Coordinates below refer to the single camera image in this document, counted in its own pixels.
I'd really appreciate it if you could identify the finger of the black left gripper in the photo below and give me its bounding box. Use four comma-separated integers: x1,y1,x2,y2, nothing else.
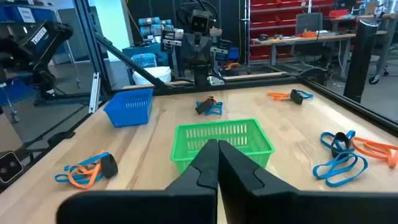
197,34,213,64
181,35,198,64

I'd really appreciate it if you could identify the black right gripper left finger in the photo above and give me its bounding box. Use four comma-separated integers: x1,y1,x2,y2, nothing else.
55,139,220,224

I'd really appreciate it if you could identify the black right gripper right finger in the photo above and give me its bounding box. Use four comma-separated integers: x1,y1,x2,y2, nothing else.
218,139,398,224

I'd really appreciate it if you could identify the blue plastic crate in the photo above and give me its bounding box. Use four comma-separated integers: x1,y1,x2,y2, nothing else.
130,52,158,68

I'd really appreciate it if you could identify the white bucket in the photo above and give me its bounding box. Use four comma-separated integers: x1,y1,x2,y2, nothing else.
131,65,173,86

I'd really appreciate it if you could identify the red storage bin shelf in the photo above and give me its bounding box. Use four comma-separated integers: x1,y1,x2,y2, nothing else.
248,0,337,62

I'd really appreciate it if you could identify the green plastic basket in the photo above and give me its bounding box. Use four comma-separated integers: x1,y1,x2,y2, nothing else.
170,118,275,174

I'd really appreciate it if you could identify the blue plastic basket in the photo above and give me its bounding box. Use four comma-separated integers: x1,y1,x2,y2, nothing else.
103,88,155,128

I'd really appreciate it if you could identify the silver aluminium extrusion bar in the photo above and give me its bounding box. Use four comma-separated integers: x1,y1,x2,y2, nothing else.
88,72,102,114

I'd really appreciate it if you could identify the grey workbench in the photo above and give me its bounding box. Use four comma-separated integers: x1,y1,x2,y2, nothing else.
251,32,358,68

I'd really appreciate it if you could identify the black office chair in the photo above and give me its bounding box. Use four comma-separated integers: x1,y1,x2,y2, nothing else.
294,11,326,60

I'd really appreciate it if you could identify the black round standing pole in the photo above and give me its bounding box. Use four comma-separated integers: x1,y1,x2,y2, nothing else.
343,18,379,104

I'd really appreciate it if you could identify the blue storage bin shelf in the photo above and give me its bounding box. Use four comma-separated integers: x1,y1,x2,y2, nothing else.
0,0,60,25

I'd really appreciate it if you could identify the wooden workbench with wheels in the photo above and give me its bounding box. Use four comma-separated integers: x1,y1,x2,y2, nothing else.
328,0,398,85

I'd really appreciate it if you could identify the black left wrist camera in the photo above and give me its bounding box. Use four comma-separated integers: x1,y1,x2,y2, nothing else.
188,8,216,34

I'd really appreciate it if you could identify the white bracket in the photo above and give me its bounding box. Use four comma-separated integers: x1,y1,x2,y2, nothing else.
207,75,226,86

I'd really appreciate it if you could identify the black stereo camera module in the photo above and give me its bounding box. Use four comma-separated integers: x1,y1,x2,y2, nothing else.
0,151,24,184

